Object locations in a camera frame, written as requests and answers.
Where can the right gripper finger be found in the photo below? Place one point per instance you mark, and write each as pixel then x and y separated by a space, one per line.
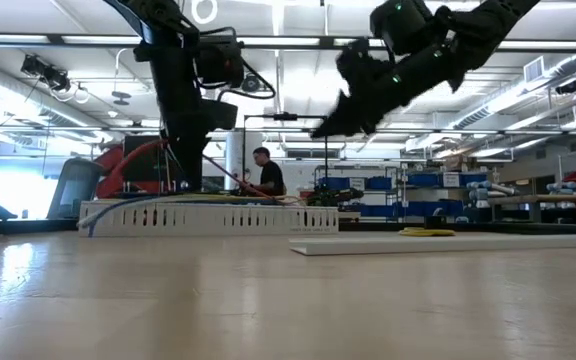
pixel 343 120

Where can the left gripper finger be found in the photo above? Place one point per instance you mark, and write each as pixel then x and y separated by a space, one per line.
pixel 188 172

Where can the white raceway cover strip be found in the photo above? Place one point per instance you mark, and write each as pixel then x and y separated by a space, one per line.
pixel 418 245

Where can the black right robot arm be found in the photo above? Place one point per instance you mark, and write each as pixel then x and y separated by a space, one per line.
pixel 478 25

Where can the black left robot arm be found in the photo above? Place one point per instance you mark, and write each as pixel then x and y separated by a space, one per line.
pixel 173 75

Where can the black background monitor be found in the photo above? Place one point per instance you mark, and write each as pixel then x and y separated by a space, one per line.
pixel 143 172

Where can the black overhead gantry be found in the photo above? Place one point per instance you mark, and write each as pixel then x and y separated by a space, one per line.
pixel 285 117

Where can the black background robot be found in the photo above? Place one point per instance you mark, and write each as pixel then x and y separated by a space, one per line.
pixel 335 196

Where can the person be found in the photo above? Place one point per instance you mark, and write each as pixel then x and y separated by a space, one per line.
pixel 270 177

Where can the red cart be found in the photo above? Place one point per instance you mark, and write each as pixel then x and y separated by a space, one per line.
pixel 105 170

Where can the shelf with blue bins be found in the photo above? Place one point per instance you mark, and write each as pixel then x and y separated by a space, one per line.
pixel 423 180

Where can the small black ceiling device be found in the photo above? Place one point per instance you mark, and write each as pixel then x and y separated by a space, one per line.
pixel 567 87

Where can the wooden workbench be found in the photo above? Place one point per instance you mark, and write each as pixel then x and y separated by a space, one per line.
pixel 548 199

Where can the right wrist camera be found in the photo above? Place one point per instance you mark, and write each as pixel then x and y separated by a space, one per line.
pixel 355 62

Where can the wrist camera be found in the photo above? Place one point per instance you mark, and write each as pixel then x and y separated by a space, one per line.
pixel 355 62
pixel 220 115

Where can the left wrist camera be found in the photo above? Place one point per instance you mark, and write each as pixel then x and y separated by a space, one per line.
pixel 220 115

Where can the black aluminium table frame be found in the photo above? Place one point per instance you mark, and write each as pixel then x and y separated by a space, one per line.
pixel 18 226

